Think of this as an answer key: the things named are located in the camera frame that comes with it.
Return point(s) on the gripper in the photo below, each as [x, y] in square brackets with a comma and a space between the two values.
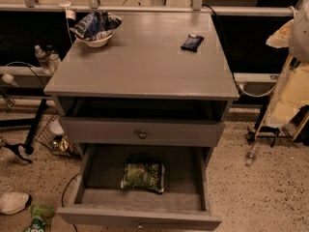
[300, 36]

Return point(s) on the green jalapeno chip bag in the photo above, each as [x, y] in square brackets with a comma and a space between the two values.
[144, 175]

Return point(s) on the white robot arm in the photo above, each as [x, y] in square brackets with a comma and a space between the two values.
[294, 34]

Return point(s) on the grey wooden drawer cabinet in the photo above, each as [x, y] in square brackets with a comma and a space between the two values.
[142, 73]

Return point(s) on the blue chip bag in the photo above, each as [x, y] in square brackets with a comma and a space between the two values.
[96, 26]

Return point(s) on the closed upper grey drawer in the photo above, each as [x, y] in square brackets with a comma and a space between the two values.
[142, 132]

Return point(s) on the open lower grey drawer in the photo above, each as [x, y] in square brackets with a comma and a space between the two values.
[98, 198]

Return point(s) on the green snack bag on floor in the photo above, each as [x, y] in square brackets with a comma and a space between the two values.
[41, 217]

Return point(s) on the small dark blue packet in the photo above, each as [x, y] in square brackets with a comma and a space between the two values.
[192, 43]

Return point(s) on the plastic bottle on floor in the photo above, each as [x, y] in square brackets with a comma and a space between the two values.
[251, 154]

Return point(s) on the white bowl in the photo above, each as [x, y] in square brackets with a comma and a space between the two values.
[97, 43]

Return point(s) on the clear plastic water bottle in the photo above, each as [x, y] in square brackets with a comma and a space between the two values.
[43, 59]

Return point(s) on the white sneaker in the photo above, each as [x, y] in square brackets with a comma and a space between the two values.
[14, 202]

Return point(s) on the white lamp on rail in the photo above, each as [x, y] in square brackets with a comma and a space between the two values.
[65, 4]

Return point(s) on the wire mesh basket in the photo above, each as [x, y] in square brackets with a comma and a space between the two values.
[54, 140]

